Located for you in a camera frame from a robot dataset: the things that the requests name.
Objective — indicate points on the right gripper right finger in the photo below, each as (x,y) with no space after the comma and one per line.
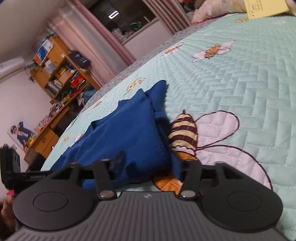
(189,173)

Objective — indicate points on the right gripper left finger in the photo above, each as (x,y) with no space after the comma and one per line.
(106,170)

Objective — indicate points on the blue knit sweater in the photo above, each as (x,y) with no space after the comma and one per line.
(139,127)

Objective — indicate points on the person left hand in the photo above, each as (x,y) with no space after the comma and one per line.
(7,214)

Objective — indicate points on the pilot boy poster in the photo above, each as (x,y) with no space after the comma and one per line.
(22,134)

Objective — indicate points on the bee pattern quilted bedspread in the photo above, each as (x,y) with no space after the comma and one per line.
(236,78)

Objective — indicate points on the wooden bookshelf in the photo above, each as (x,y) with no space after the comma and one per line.
(57,74)

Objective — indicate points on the pink curtain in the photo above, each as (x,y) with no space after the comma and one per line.
(80,30)

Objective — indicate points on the floral pink pillow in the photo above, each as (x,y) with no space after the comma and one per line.
(213,9)

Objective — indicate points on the yellow paper sheet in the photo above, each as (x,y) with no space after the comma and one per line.
(264,8)

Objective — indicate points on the white wall air conditioner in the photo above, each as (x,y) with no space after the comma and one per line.
(11,67)

